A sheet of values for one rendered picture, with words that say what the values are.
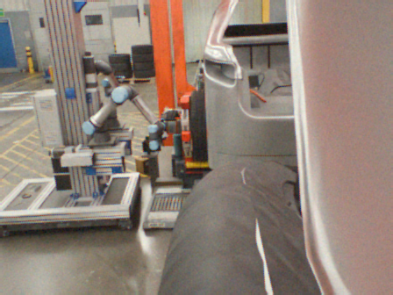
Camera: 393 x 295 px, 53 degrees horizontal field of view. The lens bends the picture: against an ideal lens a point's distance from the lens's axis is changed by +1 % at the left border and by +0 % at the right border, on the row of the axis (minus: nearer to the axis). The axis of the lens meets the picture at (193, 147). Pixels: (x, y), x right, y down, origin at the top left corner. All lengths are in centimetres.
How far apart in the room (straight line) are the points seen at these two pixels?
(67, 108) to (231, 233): 338
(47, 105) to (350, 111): 357
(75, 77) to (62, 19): 48
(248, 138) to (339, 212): 241
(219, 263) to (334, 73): 21
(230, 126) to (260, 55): 352
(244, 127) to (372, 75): 238
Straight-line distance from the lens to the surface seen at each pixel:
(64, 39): 363
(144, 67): 1203
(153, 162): 444
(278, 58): 608
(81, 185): 393
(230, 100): 256
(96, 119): 334
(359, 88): 21
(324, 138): 20
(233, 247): 39
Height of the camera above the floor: 181
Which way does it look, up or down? 18 degrees down
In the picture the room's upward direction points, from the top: 3 degrees counter-clockwise
